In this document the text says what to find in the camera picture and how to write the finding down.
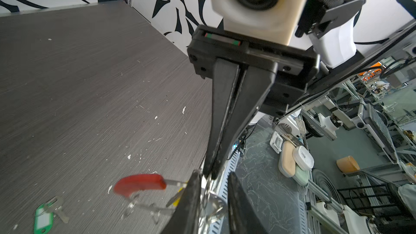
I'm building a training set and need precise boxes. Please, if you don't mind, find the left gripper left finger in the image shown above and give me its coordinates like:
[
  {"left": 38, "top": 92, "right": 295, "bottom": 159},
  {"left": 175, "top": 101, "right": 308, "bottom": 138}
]
[{"left": 161, "top": 170, "right": 202, "bottom": 234}]

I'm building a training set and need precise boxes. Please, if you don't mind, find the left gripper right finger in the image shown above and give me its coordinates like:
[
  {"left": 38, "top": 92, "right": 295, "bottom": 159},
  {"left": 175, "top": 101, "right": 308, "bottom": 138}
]
[{"left": 227, "top": 173, "right": 268, "bottom": 234}]

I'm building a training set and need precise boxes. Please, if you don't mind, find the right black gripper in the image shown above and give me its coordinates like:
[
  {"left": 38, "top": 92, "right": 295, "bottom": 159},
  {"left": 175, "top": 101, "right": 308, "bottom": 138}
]
[{"left": 187, "top": 25, "right": 320, "bottom": 180}]

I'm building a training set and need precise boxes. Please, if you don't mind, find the yellow capped key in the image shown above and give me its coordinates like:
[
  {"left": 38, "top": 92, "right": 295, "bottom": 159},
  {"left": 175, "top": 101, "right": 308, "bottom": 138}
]
[{"left": 165, "top": 185, "right": 186, "bottom": 208}]

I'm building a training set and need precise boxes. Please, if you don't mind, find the large wire keyring red sleeve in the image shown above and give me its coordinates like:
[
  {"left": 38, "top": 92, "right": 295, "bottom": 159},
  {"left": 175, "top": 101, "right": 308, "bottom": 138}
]
[{"left": 113, "top": 173, "right": 228, "bottom": 225}]

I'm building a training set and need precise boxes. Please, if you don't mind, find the green capped key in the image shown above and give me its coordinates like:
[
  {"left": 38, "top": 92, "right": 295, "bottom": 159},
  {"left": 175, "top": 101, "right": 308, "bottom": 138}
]
[{"left": 33, "top": 196, "right": 69, "bottom": 234}]

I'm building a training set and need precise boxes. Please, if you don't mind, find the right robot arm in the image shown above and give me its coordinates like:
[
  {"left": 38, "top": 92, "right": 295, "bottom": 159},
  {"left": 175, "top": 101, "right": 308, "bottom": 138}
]
[{"left": 187, "top": 0, "right": 366, "bottom": 180}]

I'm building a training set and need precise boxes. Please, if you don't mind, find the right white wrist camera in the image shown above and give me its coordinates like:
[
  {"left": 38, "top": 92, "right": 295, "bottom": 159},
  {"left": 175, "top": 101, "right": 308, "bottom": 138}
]
[{"left": 211, "top": 0, "right": 307, "bottom": 46}]

